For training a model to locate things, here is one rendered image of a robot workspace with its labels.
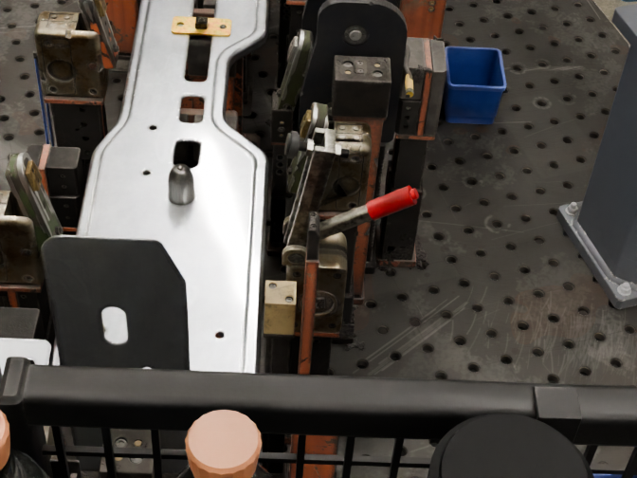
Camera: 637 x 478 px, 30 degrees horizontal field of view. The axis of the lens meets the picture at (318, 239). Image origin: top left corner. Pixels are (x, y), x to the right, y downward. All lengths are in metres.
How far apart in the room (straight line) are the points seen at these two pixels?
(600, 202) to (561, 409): 1.23
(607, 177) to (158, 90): 0.66
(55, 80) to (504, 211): 0.73
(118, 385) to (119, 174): 0.91
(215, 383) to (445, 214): 1.32
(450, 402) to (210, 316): 0.76
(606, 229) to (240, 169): 0.60
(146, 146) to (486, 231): 0.60
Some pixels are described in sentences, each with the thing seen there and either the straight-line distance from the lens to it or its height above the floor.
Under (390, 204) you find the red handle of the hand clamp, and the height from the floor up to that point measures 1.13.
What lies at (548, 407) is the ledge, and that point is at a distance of 0.60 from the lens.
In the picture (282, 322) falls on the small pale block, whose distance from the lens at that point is 1.29.
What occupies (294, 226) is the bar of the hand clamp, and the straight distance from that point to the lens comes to 1.29.
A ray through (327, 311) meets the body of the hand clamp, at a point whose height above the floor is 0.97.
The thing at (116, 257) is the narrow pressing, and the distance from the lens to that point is 0.97.
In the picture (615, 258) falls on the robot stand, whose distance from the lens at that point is 1.81.
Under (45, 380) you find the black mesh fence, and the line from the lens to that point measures 0.60.
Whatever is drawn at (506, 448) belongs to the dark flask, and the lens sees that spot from 0.51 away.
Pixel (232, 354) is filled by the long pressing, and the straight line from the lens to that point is 1.30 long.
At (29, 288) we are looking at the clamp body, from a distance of 1.47.
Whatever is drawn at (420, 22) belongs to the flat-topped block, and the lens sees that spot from 1.94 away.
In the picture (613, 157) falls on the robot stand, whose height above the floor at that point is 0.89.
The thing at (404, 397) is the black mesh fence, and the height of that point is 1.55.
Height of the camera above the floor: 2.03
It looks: 47 degrees down
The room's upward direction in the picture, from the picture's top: 5 degrees clockwise
